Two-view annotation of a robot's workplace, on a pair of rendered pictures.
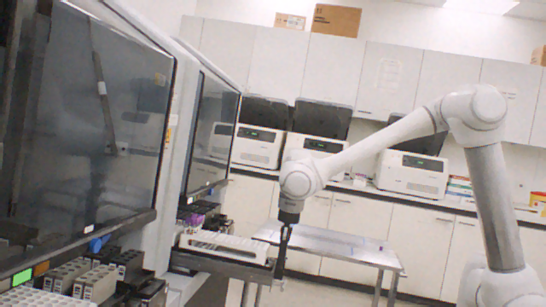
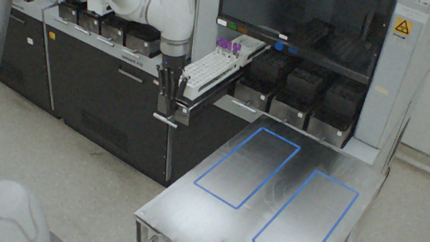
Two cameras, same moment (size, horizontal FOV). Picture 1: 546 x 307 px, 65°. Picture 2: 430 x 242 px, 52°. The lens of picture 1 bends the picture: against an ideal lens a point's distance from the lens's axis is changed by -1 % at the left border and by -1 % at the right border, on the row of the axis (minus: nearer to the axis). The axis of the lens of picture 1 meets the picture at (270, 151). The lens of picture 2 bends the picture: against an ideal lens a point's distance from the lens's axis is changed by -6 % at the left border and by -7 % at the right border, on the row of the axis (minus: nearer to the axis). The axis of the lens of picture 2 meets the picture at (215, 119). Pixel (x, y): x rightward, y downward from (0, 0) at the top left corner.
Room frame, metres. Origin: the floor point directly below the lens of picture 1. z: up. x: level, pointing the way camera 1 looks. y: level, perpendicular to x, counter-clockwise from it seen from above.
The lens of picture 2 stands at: (2.10, -1.21, 1.70)
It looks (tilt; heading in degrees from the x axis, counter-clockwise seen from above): 36 degrees down; 114
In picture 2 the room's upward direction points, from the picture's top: 8 degrees clockwise
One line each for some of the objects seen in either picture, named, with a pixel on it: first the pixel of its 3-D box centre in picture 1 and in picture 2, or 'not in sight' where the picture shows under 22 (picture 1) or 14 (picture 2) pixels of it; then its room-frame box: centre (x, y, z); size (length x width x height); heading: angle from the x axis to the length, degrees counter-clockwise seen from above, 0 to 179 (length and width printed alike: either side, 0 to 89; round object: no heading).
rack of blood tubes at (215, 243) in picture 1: (224, 246); (206, 73); (1.47, 0.10, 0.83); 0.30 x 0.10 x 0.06; 83
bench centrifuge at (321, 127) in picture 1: (318, 138); not in sight; (4.03, -0.41, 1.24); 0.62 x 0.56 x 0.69; 174
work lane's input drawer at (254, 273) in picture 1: (184, 254); (226, 72); (1.49, 0.24, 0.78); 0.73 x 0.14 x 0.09; 83
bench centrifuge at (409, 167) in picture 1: (411, 154); not in sight; (3.93, -1.26, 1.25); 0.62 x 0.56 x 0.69; 173
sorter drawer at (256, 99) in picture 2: not in sight; (290, 64); (1.67, 0.47, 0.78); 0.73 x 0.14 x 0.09; 83
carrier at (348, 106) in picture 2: (215, 211); (340, 103); (1.94, 0.20, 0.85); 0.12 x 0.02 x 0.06; 172
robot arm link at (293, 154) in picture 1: (296, 170); (173, 9); (1.43, -0.10, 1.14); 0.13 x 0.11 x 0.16; 178
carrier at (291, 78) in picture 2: (206, 217); (302, 85); (1.79, 0.22, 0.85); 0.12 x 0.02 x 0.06; 172
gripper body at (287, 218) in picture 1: (287, 223); (173, 64); (1.45, -0.10, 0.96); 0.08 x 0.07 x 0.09; 173
